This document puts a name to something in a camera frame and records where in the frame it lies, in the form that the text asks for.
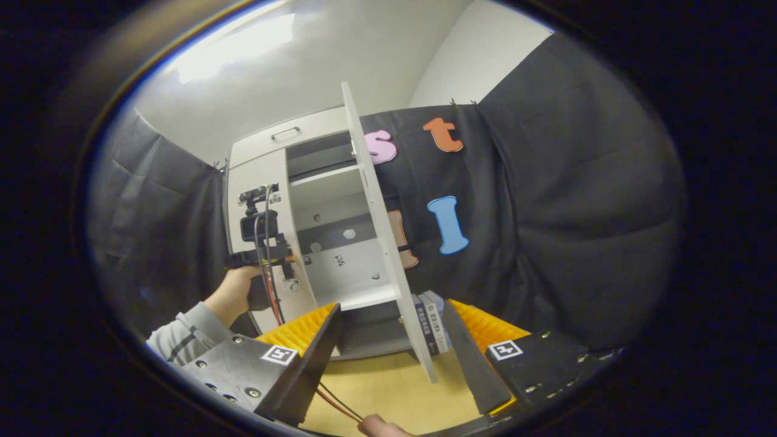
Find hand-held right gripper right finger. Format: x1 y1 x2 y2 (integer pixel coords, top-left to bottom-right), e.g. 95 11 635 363
441 299 623 416

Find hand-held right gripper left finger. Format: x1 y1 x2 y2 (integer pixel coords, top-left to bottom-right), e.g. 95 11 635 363
176 302 344 427

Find beige double-door shoe cabinet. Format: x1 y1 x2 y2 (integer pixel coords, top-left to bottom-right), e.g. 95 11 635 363
225 106 438 362

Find white cabinet shelf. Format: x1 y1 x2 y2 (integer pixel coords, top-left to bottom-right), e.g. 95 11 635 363
290 165 365 196
337 282 398 311

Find light spine book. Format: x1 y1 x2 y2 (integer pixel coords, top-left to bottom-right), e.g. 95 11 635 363
422 290 451 354

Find dark spine book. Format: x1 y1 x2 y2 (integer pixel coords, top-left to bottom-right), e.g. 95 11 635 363
413 294 439 357

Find black backdrop cloth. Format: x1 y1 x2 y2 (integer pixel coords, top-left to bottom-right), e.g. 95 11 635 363
88 33 687 353

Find right hand-held gripper cable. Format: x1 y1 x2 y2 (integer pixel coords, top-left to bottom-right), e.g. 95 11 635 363
314 382 365 424

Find hand-held gripper cable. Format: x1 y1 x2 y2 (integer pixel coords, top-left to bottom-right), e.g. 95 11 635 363
314 382 365 424
255 185 286 327

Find left hand-held gripper cable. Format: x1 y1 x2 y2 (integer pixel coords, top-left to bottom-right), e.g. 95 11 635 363
255 185 286 327

